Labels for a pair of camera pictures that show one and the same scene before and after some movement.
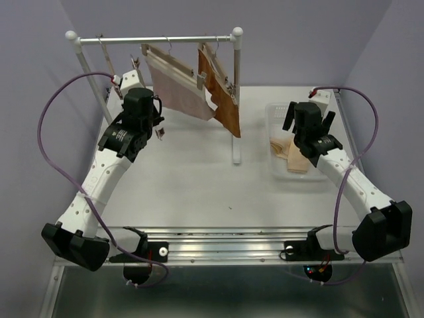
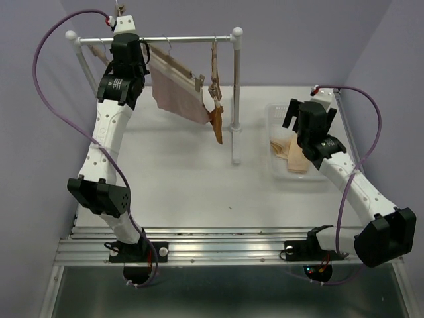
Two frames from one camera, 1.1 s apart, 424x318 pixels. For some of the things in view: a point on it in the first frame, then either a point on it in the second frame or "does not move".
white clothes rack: (235, 38) does not move
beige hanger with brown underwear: (216, 69) to (215, 89)
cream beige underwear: (286, 147) does not move
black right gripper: (290, 116) does not move
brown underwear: (228, 114) to (216, 122)
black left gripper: (157, 118) to (145, 71)
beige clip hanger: (159, 59) to (120, 8)
